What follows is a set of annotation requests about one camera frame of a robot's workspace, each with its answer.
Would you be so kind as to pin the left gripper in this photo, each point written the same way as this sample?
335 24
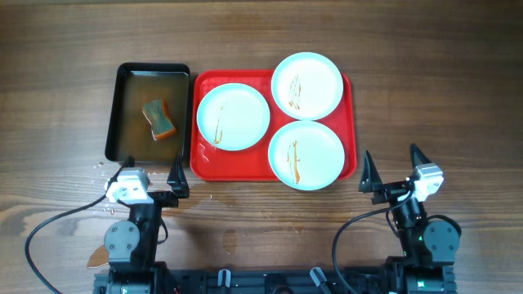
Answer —
167 200

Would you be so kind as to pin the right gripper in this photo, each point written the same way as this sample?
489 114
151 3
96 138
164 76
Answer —
371 178

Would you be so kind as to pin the orange green sponge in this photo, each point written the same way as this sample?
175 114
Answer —
156 113

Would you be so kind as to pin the white plate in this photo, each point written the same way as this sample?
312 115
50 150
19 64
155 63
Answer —
233 116
307 86
306 155

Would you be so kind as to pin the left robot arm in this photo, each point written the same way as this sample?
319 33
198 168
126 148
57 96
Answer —
132 243

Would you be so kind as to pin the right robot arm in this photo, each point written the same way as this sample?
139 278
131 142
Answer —
429 243

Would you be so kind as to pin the red plastic tray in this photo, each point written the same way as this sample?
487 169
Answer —
212 164

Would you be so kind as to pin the black water tray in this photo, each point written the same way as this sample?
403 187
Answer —
130 133

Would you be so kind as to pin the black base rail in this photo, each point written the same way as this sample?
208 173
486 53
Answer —
278 281

